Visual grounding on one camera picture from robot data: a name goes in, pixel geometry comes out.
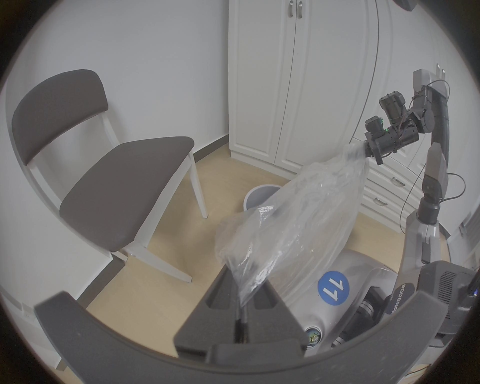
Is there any clear plastic bag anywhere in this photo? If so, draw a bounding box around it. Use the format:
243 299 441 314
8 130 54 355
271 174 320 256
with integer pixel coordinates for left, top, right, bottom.
215 142 371 306

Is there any white trash bin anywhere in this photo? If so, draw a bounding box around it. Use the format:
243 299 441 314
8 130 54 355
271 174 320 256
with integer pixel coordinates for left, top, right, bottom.
243 184 283 212

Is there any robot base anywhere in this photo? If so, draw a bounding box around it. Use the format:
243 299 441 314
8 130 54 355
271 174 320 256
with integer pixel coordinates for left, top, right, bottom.
270 250 400 351

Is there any grey and white chair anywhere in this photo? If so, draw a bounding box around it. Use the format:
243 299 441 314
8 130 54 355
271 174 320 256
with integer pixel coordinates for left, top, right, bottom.
11 69 209 283

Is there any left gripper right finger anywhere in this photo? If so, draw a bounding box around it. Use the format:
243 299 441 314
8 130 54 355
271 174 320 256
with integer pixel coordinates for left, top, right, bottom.
242 281 309 357

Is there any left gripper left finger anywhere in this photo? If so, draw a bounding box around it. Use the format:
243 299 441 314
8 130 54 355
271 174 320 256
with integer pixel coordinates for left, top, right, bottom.
173 262 242 359

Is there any white wardrobe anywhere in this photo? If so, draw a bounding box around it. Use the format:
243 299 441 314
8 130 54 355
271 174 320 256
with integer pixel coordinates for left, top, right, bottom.
228 0 480 244

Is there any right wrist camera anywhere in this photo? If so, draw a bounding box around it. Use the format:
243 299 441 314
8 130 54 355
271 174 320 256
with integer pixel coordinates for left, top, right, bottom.
365 116 387 135

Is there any black cable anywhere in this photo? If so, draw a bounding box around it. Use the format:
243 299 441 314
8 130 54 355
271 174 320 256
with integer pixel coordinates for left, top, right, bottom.
398 172 466 235

